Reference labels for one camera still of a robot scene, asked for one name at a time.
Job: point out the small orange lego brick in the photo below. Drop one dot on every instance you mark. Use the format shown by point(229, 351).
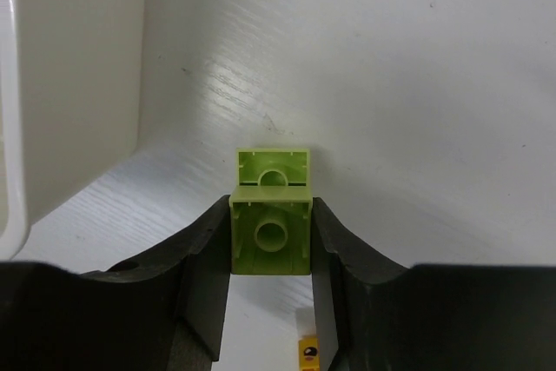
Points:
point(309, 353)

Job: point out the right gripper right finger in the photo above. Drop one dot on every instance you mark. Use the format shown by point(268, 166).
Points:
point(371, 313)

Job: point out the white divided plastic bin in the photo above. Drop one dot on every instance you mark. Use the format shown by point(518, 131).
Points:
point(70, 95)

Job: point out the lime green lego brick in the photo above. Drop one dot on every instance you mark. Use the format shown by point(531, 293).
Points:
point(270, 230)

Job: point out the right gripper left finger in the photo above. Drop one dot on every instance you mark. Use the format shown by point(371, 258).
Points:
point(162, 309)

